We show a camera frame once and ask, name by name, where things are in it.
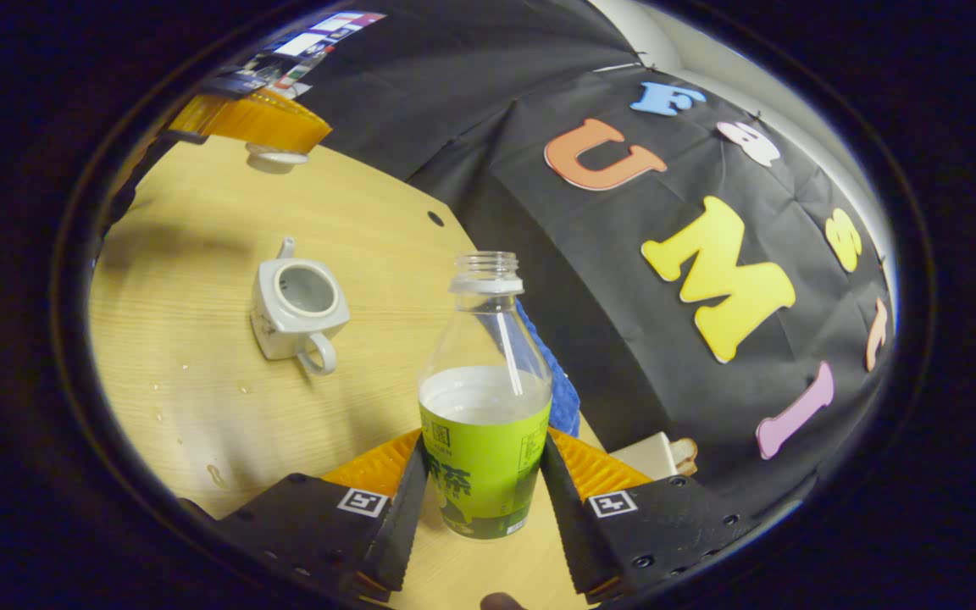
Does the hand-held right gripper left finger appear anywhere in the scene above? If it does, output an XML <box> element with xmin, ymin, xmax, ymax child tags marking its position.
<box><xmin>215</xmin><ymin>428</ymin><xmax>430</xmax><ymax>602</ymax></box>

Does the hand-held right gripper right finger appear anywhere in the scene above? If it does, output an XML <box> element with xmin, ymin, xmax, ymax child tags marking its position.
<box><xmin>539</xmin><ymin>428</ymin><xmax>756</xmax><ymax>604</ymax></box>

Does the white teacup lid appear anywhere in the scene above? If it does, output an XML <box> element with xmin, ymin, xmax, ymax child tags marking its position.
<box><xmin>246</xmin><ymin>142</ymin><xmax>311</xmax><ymax>175</ymax></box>

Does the green label water bottle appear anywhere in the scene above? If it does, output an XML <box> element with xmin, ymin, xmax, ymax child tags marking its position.
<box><xmin>418</xmin><ymin>251</ymin><xmax>554</xmax><ymax>541</ymax></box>

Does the computer monitor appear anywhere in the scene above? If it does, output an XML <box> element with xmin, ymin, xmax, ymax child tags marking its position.
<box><xmin>238</xmin><ymin>10</ymin><xmax>387</xmax><ymax>86</ymax></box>

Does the white toaster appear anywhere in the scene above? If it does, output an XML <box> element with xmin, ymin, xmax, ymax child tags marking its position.
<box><xmin>609</xmin><ymin>431</ymin><xmax>679</xmax><ymax>481</ymax></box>

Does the blue towel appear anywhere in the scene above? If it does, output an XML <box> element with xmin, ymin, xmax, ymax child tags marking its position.
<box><xmin>515</xmin><ymin>301</ymin><xmax>581</xmax><ymax>438</ymax></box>

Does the black backdrop cloth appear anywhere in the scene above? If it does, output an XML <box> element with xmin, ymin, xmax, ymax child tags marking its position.
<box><xmin>200</xmin><ymin>0</ymin><xmax>896</xmax><ymax>509</ymax></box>

